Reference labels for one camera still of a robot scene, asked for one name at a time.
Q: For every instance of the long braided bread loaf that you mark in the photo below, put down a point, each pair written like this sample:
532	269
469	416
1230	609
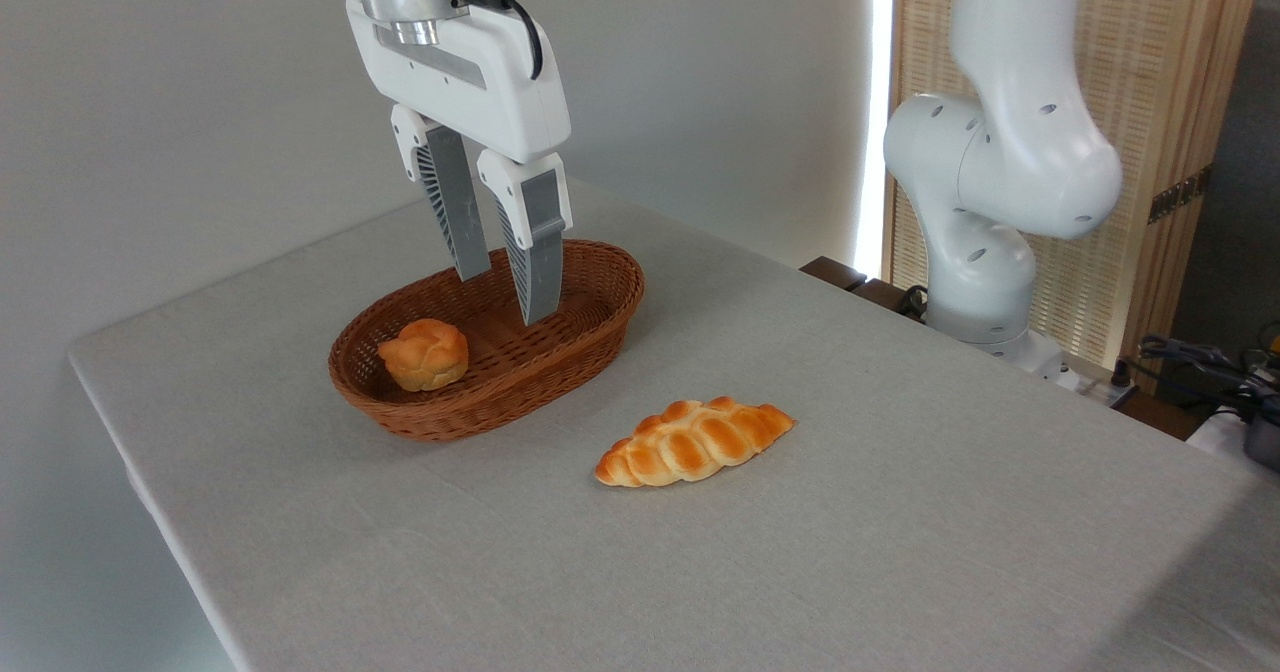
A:
690	442

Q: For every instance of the round golden bread bun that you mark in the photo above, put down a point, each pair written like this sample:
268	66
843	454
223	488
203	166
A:
425	354

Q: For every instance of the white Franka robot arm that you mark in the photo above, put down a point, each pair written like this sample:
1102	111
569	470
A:
1010	152

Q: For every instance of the wooden bamboo folding screen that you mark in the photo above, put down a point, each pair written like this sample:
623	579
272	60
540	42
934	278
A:
1150	102

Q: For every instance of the brown wicker oval basket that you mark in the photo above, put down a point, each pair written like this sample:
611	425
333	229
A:
520	372

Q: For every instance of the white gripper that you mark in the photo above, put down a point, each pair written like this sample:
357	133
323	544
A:
470	82

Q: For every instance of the dark brown wooden board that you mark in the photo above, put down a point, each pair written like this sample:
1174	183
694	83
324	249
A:
835	272

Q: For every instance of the grey tablecloth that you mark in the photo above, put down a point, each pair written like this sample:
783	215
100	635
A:
800	552

